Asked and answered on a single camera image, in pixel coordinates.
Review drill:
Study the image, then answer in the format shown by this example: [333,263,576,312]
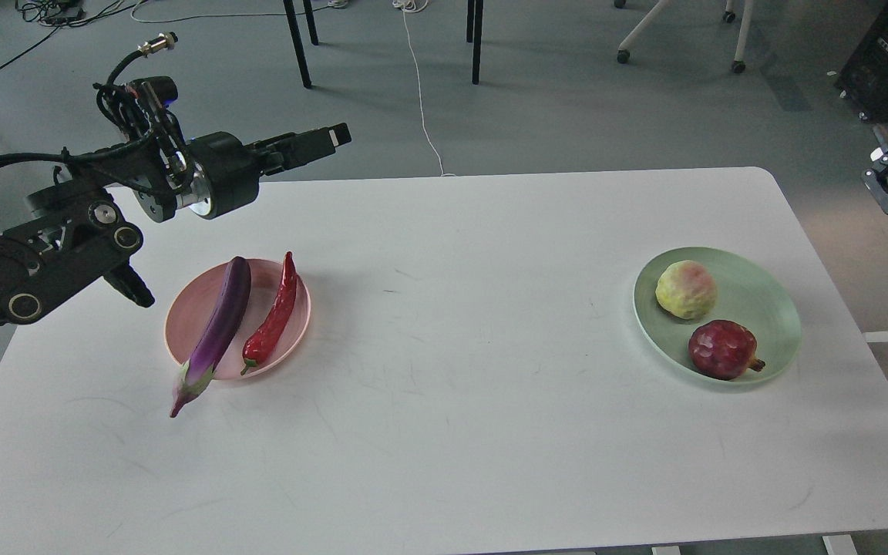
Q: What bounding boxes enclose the purple eggplant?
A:
[169,256,251,419]

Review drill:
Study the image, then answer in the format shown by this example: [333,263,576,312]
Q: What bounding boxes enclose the black table leg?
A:
[282,0,320,90]
[465,0,484,85]

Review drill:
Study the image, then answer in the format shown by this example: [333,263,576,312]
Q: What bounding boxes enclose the pink plate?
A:
[163,257,311,382]

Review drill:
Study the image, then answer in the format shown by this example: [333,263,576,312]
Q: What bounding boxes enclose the white floor cable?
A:
[392,0,457,177]

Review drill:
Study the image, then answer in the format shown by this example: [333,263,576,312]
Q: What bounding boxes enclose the black table leg right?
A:
[465,0,484,85]

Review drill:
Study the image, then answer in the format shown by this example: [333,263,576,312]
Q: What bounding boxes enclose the green plate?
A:
[631,246,802,389]

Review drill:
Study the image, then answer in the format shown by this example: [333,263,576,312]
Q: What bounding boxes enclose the white chair base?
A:
[614,1,757,75]

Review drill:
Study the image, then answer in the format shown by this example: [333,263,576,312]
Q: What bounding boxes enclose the red pomegranate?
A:
[688,319,765,382]

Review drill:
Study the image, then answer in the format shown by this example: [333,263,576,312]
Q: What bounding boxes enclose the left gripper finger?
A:
[251,123,352,176]

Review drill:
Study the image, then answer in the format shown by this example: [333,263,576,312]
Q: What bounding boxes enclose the black floor cables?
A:
[0,0,136,90]

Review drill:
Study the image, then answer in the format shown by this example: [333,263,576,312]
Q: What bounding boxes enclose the yellow-green peach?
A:
[654,260,718,321]

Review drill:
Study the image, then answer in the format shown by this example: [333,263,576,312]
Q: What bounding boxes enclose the red chili pepper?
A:
[240,251,299,375]

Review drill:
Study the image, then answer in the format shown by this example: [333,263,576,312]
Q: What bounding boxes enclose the black table leg left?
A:
[282,0,320,90]

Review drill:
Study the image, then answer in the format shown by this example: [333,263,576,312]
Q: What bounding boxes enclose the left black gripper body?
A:
[187,131,261,219]

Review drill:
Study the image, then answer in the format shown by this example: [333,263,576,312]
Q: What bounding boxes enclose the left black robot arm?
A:
[0,32,352,326]

